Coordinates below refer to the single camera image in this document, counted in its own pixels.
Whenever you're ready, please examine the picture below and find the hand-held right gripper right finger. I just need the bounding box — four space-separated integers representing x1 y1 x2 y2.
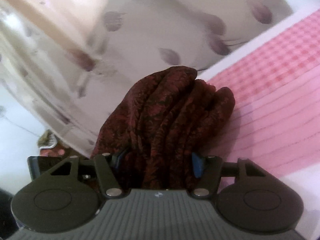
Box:
191 152 272 201

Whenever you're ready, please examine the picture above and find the colourful patterned cloth bundle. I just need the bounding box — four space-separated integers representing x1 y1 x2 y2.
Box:
37 129 67 158

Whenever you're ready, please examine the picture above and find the dark red patterned garment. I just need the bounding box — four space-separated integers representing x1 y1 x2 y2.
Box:
90 65 236 190

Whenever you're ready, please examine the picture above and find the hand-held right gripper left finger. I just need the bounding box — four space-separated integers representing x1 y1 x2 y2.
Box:
42 150 128 201

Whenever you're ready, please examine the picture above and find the beige leaf print curtain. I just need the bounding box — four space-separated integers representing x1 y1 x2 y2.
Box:
0 0 294 159

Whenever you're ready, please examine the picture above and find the pink checkered bed sheet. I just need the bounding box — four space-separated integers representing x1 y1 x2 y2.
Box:
199 5 320 240

